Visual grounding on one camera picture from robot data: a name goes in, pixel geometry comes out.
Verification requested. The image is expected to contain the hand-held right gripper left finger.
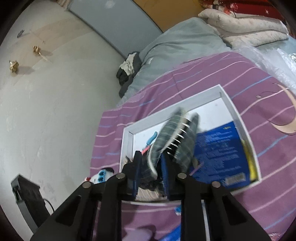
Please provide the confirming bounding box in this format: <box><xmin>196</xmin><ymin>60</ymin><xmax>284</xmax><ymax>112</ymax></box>
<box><xmin>30</xmin><ymin>151</ymin><xmax>142</xmax><ymax>241</ymax></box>

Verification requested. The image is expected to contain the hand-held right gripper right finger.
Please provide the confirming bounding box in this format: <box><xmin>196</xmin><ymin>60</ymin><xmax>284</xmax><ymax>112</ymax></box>
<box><xmin>161</xmin><ymin>153</ymin><xmax>271</xmax><ymax>241</ymax></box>

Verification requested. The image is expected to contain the beige plaid pouch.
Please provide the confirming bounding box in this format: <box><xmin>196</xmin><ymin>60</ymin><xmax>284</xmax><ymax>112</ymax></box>
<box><xmin>136</xmin><ymin>185</ymin><xmax>166</xmax><ymax>202</ymax></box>

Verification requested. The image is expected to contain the green plaid pouch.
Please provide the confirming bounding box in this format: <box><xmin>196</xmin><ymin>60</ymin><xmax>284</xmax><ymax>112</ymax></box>
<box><xmin>140</xmin><ymin>107</ymin><xmax>200</xmax><ymax>193</ymax></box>

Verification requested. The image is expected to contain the white cardboard box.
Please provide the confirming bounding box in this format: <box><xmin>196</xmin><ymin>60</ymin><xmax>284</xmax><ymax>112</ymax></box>
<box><xmin>120</xmin><ymin>85</ymin><xmax>262</xmax><ymax>207</ymax></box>

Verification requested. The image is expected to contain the yellow packet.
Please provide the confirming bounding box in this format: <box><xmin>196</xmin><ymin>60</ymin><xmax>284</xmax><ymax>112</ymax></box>
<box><xmin>240</xmin><ymin>139</ymin><xmax>259</xmax><ymax>182</ymax></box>

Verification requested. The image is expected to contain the white blue plush toy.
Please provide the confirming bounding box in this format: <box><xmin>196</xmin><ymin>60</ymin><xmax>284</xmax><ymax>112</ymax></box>
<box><xmin>84</xmin><ymin>167</ymin><xmax>115</xmax><ymax>184</ymax></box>

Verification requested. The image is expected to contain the dark clothes pile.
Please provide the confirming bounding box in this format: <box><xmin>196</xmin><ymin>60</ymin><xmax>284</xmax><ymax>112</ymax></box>
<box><xmin>116</xmin><ymin>51</ymin><xmax>142</xmax><ymax>98</ymax></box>

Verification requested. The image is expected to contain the purple striped bedsheet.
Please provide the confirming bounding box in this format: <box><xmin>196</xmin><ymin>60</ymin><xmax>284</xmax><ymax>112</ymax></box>
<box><xmin>89</xmin><ymin>51</ymin><xmax>296</xmax><ymax>241</ymax></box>

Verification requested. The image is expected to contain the grey blanket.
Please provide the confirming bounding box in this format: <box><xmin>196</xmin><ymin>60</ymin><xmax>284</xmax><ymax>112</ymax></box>
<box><xmin>119</xmin><ymin>17</ymin><xmax>232</xmax><ymax>100</ymax></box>

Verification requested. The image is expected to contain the grey panel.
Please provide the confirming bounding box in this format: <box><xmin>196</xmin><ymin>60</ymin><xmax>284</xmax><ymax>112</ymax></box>
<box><xmin>68</xmin><ymin>0</ymin><xmax>163</xmax><ymax>58</ymax></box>

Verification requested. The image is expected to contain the clear plastic sheet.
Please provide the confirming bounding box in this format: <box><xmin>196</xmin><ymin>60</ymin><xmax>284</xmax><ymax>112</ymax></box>
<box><xmin>231</xmin><ymin>40</ymin><xmax>296</xmax><ymax>93</ymax></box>

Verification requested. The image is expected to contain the wooden wardrobe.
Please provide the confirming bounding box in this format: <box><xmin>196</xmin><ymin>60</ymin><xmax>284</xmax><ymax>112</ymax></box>
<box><xmin>134</xmin><ymin>0</ymin><xmax>204</xmax><ymax>33</ymax></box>

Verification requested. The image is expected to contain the beige quilt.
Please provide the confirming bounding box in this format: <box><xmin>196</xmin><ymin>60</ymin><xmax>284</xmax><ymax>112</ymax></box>
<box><xmin>198</xmin><ymin>8</ymin><xmax>289</xmax><ymax>48</ymax></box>

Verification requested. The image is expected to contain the floral folded quilt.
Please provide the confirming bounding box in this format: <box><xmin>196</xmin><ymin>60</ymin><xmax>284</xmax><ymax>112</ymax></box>
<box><xmin>199</xmin><ymin>0</ymin><xmax>232</xmax><ymax>11</ymax></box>

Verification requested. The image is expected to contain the red folded quilt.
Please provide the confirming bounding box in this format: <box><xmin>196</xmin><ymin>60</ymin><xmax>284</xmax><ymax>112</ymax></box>
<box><xmin>229</xmin><ymin>0</ymin><xmax>284</xmax><ymax>20</ymax></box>

